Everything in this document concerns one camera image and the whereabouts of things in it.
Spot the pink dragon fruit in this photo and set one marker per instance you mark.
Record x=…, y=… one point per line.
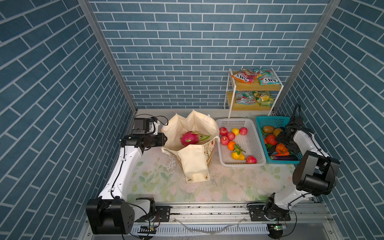
x=193, y=138

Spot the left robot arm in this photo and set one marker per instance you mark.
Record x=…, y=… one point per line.
x=111, y=213

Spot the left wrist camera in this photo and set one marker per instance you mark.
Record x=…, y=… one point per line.
x=143, y=126

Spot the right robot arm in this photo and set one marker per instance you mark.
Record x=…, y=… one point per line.
x=314, y=175

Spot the yellow green candy bag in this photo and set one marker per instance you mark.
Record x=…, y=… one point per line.
x=264, y=98

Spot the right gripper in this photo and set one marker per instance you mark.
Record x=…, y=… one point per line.
x=281, y=136

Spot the yellow lemon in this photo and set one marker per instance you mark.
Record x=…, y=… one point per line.
x=236, y=131

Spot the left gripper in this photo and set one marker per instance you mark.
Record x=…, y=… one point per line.
x=160, y=140

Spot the orange pink snack bag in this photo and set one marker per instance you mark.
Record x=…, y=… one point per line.
x=245, y=76

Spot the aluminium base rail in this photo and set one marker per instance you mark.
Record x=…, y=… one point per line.
x=198, y=220

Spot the yellow pear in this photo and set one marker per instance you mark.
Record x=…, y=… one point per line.
x=236, y=155

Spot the small orange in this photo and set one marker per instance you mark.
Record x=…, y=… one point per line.
x=231, y=145

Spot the brown potato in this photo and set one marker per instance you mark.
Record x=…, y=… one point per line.
x=268, y=129

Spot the red tomato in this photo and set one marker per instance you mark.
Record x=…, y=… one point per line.
x=271, y=140

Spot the orange bell pepper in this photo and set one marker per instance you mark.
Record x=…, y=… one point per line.
x=282, y=150

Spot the pink green candy bag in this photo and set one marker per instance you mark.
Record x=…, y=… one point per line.
x=245, y=98

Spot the white plastic basket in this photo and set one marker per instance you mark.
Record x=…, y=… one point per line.
x=250, y=143

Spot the dark eggplant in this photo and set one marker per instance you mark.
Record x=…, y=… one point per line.
x=284, y=158

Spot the yellow mango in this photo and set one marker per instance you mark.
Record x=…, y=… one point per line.
x=277, y=131

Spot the teal plastic basket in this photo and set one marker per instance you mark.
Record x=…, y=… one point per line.
x=277, y=122

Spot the red apple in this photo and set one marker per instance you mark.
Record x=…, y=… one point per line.
x=251, y=160
x=223, y=131
x=225, y=140

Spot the red apple front right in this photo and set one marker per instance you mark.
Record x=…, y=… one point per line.
x=251, y=160

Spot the green snack bag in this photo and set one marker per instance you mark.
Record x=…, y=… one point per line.
x=267, y=77

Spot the red apple front left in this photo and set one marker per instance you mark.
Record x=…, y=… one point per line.
x=225, y=140

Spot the white wooden shelf rack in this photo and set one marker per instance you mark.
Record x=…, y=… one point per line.
x=234, y=86

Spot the red apple back left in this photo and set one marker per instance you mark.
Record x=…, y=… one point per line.
x=223, y=131

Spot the cream canvas grocery bag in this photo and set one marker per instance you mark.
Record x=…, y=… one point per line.
x=193, y=159

